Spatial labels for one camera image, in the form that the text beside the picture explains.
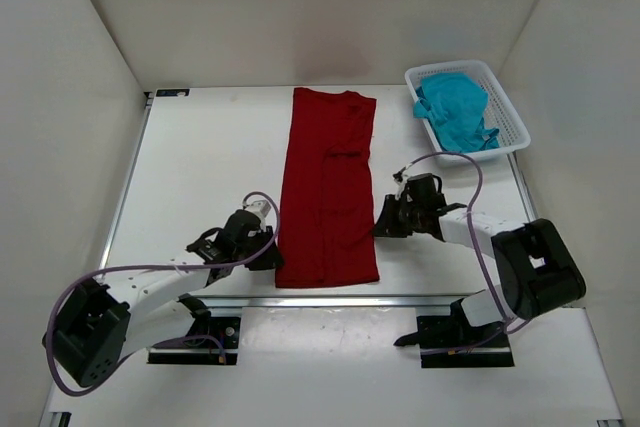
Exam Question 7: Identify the red t shirt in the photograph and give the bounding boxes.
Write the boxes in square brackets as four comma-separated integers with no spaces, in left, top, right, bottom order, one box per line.
[275,87,379,289]

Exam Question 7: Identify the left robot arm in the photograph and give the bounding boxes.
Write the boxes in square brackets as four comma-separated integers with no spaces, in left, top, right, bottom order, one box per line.
[42,200,284,396]

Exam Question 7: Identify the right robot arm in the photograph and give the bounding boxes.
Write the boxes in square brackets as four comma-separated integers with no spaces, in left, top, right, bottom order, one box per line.
[373,172,587,353]

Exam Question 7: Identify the teal t shirt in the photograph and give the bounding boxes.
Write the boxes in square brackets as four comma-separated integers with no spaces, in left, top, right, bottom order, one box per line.
[413,72,500,154]

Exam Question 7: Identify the white plastic basket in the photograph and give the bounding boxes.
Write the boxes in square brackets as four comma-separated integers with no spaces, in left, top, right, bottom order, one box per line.
[405,60,531,162]

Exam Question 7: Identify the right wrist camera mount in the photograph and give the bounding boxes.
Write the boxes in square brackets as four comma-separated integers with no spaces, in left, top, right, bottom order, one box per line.
[392,166,409,200]

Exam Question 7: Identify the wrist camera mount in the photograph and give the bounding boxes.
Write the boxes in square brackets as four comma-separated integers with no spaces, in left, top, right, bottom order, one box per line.
[243,200,272,221]
[392,166,409,200]

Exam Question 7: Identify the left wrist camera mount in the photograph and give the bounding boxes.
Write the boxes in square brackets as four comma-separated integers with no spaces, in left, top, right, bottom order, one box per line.
[243,200,272,221]

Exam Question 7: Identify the aluminium front rail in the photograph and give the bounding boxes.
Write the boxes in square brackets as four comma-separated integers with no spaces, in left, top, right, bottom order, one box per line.
[200,294,462,308]

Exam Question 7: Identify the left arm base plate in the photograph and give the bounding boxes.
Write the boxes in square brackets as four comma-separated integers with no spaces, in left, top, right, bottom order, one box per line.
[147,308,242,367]

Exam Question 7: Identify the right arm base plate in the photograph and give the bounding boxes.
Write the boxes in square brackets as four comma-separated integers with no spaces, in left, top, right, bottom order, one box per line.
[416,315,515,369]

